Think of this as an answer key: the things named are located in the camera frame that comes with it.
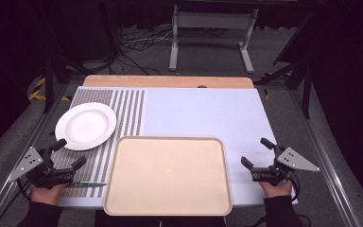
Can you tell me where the white metal stand frame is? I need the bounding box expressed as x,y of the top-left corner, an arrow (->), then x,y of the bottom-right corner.
168,4 -> 260,75

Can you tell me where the yellow black floor tape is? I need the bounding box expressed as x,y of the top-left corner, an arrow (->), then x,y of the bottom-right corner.
27,77 -> 73,102

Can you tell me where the silver table knife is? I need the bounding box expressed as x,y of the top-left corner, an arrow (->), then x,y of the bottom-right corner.
71,180 -> 109,188

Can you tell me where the person's dark torso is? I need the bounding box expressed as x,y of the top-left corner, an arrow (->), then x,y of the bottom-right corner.
94,209 -> 229,227

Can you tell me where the person's right hand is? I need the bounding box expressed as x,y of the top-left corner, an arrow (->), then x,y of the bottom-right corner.
259,180 -> 294,200

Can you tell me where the person's left hand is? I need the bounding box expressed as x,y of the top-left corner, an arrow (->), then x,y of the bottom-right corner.
29,183 -> 68,206

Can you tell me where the bundle of floor cables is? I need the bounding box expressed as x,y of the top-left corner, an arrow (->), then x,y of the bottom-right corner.
112,26 -> 175,77

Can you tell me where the white round plate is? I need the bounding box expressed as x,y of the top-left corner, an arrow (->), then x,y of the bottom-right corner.
54,101 -> 118,151

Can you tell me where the striped grey placemat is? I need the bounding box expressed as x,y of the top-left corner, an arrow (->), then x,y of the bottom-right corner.
50,88 -> 147,200

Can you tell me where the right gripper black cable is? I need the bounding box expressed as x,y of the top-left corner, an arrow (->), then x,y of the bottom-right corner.
286,172 -> 302,203

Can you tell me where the black metal stand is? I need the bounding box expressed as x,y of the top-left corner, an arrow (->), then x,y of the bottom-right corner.
253,12 -> 316,120
41,37 -> 91,115

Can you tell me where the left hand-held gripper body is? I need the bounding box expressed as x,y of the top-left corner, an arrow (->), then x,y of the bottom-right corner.
8,146 -> 76,190

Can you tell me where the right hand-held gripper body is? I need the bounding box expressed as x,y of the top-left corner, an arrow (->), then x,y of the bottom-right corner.
251,146 -> 321,187

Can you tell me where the white table cover sheet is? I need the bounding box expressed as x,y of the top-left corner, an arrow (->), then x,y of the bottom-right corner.
57,85 -> 299,210

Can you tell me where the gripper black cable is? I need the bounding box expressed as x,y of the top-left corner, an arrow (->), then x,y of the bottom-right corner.
286,172 -> 302,203
14,177 -> 34,201

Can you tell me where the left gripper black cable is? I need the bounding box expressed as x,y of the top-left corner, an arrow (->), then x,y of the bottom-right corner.
14,177 -> 34,201

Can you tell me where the beige plastic tray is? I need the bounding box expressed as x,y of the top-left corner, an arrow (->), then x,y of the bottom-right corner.
102,135 -> 233,218

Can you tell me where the aluminium frame rail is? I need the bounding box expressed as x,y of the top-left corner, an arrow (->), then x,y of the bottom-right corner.
286,89 -> 363,227
0,82 -> 75,227

